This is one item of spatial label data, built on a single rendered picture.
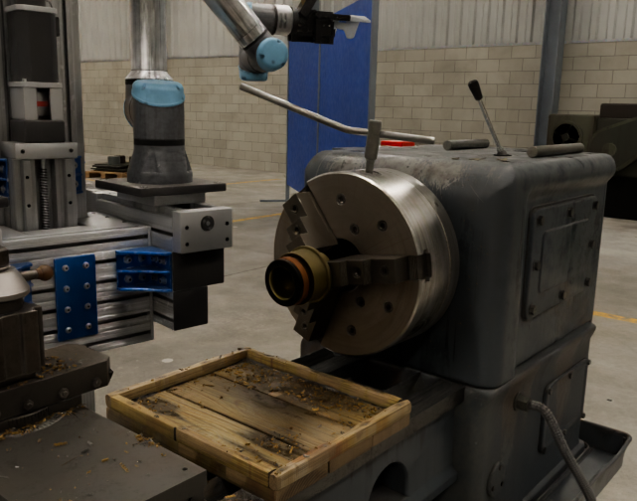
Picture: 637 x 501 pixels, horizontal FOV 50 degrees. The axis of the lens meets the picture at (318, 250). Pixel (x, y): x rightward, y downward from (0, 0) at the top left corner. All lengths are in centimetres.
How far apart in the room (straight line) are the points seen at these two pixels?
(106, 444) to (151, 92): 96
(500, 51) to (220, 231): 1063
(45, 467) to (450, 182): 78
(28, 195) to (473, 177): 93
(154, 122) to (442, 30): 1110
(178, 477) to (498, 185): 70
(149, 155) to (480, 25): 1087
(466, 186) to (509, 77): 1070
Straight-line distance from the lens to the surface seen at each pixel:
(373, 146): 115
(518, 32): 1197
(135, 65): 178
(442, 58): 1246
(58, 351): 97
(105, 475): 76
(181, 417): 107
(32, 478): 78
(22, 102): 159
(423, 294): 109
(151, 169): 162
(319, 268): 106
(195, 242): 151
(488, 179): 119
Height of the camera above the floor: 134
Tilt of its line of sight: 12 degrees down
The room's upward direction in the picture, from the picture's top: 1 degrees clockwise
